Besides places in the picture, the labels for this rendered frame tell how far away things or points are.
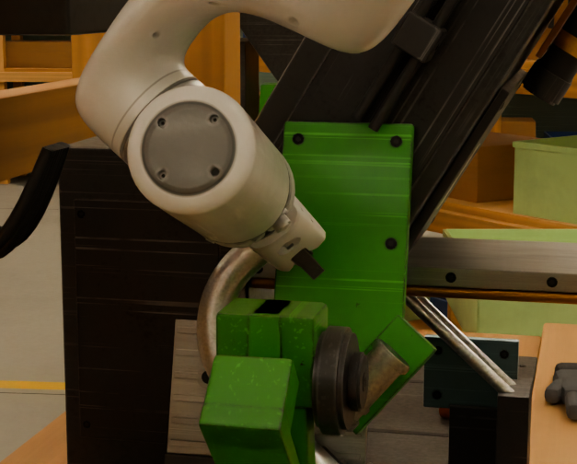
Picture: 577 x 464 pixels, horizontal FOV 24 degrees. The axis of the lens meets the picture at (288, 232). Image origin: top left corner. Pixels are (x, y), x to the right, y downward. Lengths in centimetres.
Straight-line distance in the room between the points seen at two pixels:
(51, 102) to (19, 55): 846
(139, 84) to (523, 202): 324
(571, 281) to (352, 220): 22
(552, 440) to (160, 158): 78
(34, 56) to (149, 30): 913
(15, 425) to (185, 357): 329
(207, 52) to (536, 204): 222
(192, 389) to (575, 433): 51
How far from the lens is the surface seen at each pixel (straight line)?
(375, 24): 83
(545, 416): 160
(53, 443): 157
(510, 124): 966
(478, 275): 127
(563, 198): 398
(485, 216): 419
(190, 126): 85
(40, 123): 156
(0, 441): 435
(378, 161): 117
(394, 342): 115
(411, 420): 157
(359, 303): 116
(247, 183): 84
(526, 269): 127
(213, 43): 197
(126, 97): 90
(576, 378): 167
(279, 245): 100
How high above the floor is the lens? 138
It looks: 10 degrees down
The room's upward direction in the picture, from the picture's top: straight up
